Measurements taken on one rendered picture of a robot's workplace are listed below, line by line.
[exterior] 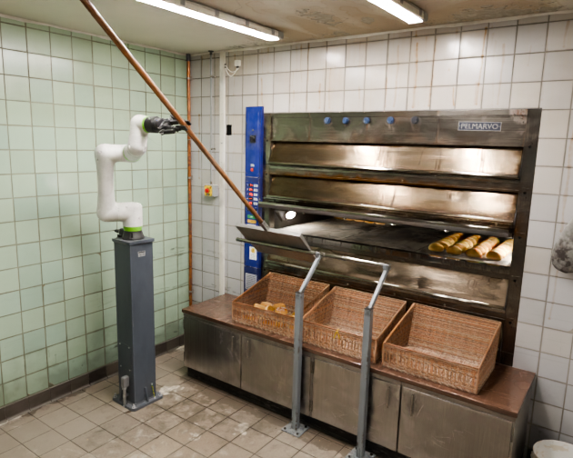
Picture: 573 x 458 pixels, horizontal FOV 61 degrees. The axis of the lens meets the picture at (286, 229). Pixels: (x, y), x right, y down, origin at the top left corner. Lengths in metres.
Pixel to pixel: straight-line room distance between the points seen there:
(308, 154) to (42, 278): 2.07
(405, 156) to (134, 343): 2.23
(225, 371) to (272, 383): 0.44
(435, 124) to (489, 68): 0.44
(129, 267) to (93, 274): 0.58
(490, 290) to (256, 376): 1.67
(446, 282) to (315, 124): 1.44
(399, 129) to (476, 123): 0.48
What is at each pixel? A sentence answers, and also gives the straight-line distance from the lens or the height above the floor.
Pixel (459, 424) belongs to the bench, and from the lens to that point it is 2.96.
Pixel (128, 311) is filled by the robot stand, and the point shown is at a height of 0.71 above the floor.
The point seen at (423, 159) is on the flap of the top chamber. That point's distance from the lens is 3.24.
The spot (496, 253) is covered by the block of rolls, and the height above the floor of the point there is 1.22.
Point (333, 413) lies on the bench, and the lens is 3.31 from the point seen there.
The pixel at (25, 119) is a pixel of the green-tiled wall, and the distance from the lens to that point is 3.60.
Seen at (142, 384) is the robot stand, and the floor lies 0.15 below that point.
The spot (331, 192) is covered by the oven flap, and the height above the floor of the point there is 1.53.
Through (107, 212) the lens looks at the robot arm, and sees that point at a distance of 3.40.
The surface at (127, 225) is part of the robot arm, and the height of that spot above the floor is 1.30.
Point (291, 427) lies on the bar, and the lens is 3.48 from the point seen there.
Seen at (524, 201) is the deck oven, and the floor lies 1.58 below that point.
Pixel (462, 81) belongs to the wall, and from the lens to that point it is 3.19.
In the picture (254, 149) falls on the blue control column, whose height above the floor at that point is 1.82.
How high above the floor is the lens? 1.88
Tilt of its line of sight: 10 degrees down
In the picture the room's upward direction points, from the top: 2 degrees clockwise
